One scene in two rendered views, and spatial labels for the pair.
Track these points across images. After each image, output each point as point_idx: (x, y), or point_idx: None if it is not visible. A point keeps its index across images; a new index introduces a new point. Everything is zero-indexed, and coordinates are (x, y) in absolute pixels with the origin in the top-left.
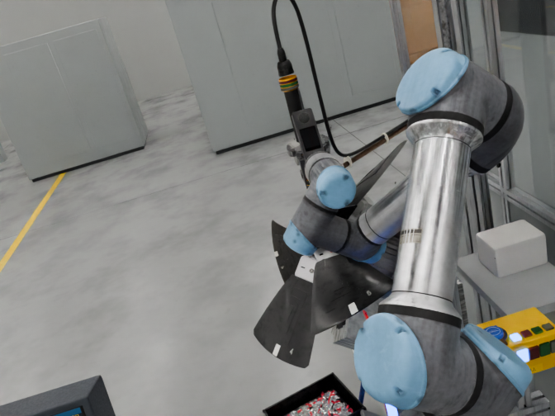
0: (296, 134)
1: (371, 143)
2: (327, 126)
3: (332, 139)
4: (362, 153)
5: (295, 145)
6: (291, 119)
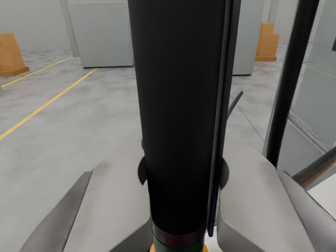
0: (144, 132)
1: (329, 157)
2: (283, 115)
3: (277, 156)
4: (309, 180)
5: (101, 223)
6: (133, 34)
